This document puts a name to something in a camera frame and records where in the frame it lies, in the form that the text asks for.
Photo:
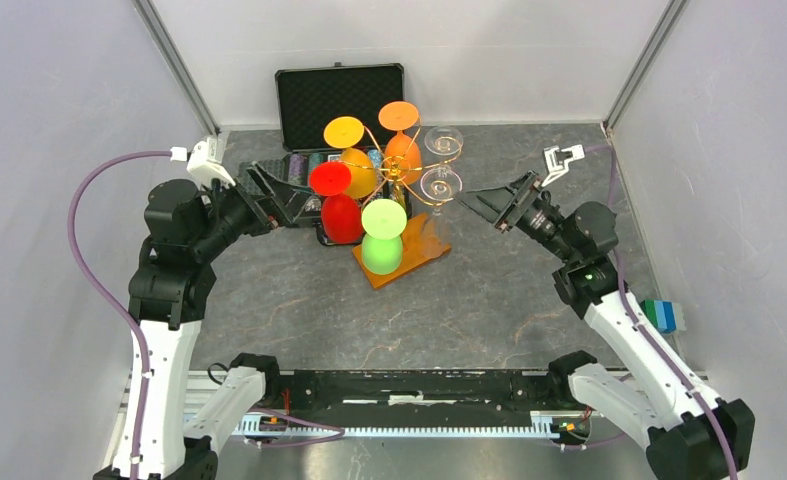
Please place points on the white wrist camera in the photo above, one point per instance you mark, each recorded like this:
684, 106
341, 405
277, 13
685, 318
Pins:
205, 166
557, 161

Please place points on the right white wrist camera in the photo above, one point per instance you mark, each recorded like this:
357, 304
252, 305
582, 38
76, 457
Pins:
557, 161

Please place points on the yellow wine glass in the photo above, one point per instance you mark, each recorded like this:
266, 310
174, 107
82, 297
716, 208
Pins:
345, 132

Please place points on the clear wine glass back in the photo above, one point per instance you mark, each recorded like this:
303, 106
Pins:
443, 145

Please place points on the white slotted cable duct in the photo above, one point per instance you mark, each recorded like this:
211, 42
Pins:
539, 427

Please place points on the orange wooden rack base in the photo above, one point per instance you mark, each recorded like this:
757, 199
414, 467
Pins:
412, 258

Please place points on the red wine glass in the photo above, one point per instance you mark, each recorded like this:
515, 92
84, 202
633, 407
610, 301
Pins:
340, 213

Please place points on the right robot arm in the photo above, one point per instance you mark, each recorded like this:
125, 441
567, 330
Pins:
685, 428

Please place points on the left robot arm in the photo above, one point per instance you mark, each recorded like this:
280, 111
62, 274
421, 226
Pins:
189, 227

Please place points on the orange wine glass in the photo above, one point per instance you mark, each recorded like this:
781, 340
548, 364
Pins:
398, 116

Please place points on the gold wire glass rack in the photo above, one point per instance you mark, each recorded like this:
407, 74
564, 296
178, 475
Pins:
392, 176

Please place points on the blue green toy blocks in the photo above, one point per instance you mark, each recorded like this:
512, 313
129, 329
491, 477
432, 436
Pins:
666, 316

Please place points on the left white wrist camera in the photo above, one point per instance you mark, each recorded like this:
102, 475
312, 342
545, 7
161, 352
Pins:
205, 166

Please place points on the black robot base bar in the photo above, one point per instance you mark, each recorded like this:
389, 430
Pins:
419, 398

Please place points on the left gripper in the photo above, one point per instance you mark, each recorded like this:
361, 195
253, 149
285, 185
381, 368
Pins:
266, 212

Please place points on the black poker chip case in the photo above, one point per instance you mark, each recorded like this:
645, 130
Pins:
308, 99

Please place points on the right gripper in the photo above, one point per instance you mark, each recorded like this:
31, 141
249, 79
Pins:
498, 203

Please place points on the clear wine glass front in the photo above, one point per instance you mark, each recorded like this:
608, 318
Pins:
439, 185

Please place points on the clear wine glass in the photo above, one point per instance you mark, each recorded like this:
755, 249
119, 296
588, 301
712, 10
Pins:
439, 185
443, 145

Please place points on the green wine glass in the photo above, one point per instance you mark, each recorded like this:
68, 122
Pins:
384, 221

